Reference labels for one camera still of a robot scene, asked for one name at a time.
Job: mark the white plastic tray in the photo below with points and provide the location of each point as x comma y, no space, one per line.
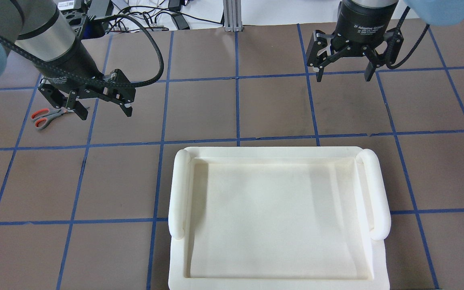
278,218

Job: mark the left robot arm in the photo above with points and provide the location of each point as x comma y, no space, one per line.
39,28

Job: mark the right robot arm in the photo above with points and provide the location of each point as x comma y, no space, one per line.
432,12

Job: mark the aluminium frame post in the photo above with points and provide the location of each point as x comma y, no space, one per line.
232,16

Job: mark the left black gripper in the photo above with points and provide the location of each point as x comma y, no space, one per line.
67,66

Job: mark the grey orange scissors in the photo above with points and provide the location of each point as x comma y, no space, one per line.
43,117

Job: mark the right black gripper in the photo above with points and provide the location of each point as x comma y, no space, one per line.
361,25

